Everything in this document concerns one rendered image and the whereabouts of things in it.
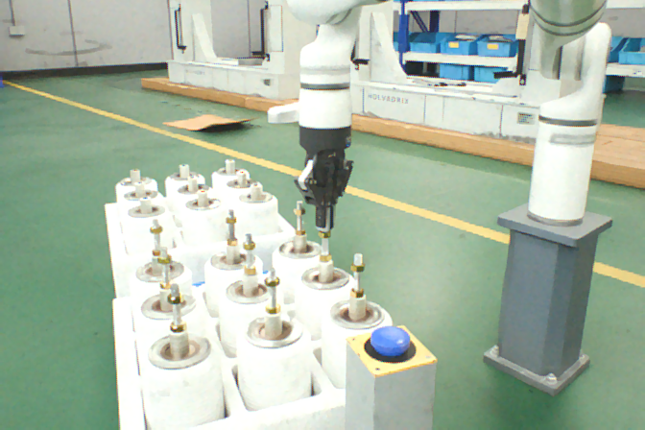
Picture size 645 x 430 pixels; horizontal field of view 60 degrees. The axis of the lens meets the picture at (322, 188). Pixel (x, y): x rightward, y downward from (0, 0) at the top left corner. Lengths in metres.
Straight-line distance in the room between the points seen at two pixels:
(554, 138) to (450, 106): 1.96
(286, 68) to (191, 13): 1.45
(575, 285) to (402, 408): 0.54
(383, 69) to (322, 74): 2.67
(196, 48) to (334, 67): 4.40
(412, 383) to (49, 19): 6.62
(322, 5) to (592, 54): 0.45
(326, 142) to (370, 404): 0.35
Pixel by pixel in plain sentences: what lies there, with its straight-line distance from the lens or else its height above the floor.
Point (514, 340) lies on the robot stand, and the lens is 1.12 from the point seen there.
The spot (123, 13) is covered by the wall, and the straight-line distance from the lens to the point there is 7.28.
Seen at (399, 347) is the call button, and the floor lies 0.33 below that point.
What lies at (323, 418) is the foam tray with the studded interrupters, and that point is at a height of 0.17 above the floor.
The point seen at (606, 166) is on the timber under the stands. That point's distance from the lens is 2.52.
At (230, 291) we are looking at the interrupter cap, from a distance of 0.84.
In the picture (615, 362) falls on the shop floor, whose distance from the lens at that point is 1.26.
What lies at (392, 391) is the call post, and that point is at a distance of 0.58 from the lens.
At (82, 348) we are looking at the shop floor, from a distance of 1.26.
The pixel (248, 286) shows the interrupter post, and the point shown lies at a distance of 0.83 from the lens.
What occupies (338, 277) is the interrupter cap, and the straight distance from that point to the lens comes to 0.87.
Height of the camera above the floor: 0.64
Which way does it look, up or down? 17 degrees down
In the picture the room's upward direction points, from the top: straight up
